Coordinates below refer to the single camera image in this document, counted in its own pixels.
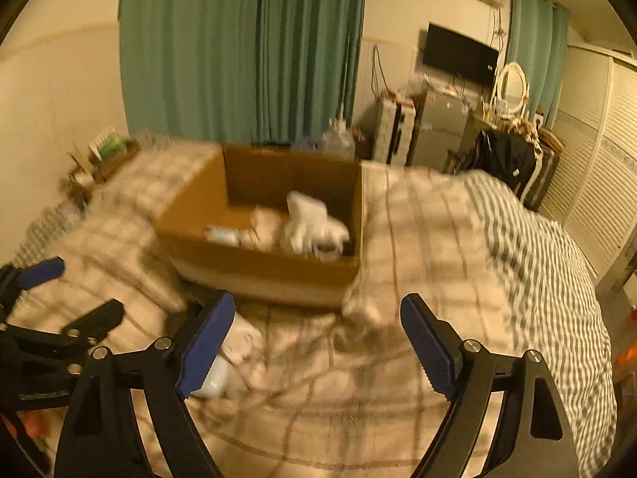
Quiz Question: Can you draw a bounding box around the green white product box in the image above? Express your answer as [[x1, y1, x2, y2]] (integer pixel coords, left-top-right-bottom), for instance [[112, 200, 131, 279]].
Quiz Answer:
[[88, 126, 129, 161]]

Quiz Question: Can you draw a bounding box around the white suitcase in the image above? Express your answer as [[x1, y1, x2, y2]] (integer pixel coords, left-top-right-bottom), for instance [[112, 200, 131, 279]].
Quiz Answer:
[[373, 98, 416, 167]]

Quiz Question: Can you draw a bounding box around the silver mini fridge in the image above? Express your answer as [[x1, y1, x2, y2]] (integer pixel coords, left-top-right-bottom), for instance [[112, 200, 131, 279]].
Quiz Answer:
[[407, 90, 469, 172]]

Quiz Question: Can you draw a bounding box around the light blue round pad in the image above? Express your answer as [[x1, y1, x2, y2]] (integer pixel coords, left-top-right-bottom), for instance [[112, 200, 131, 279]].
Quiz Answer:
[[191, 356, 231, 399]]

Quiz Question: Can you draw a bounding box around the brown cardboard box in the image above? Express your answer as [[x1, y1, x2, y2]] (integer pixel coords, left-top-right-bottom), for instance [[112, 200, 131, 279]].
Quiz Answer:
[[154, 146, 363, 311]]

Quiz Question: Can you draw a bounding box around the white oval vanity mirror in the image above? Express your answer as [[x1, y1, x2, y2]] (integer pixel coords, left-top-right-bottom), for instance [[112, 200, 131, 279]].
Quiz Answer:
[[490, 63, 530, 119]]

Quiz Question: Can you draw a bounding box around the white crumpled item in box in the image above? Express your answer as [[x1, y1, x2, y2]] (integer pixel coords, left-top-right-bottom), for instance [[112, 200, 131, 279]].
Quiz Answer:
[[245, 207, 284, 251]]

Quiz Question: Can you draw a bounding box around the small cardboard box SF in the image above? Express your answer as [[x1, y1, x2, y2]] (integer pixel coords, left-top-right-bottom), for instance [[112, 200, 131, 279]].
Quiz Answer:
[[58, 139, 141, 206]]

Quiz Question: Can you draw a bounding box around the checkered green bed sheet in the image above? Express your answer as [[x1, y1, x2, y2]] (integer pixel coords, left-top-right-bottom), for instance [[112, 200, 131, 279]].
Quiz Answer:
[[460, 170, 617, 477]]

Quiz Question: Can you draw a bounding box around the blue cloud tissue pack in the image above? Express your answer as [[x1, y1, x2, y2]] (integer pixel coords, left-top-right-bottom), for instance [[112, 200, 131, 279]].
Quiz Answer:
[[203, 225, 244, 247]]

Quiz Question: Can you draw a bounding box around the plaid beige blanket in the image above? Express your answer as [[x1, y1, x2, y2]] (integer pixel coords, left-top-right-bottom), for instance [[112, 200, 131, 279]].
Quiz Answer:
[[13, 143, 515, 477]]

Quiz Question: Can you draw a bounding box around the black wall television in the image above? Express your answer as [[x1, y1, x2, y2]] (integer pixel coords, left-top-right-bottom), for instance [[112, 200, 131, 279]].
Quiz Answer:
[[422, 24, 499, 88]]

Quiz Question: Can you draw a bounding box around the white knit glove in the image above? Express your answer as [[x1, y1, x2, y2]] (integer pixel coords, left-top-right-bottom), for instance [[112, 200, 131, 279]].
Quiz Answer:
[[281, 191, 350, 261]]

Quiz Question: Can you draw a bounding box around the white louvered wardrobe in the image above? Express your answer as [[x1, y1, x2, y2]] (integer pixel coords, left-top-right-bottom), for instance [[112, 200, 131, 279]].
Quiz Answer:
[[540, 45, 636, 280]]

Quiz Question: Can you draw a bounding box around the large clear water bottle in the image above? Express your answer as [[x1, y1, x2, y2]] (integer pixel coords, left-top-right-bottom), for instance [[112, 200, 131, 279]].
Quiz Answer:
[[320, 118, 356, 160]]

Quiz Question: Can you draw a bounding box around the green curtain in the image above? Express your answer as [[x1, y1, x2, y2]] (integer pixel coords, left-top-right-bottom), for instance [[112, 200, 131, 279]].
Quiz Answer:
[[119, 0, 365, 143], [506, 0, 569, 126]]

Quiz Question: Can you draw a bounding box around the black jacket on chair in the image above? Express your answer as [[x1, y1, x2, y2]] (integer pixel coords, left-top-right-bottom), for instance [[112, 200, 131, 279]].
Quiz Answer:
[[458, 131, 538, 200]]

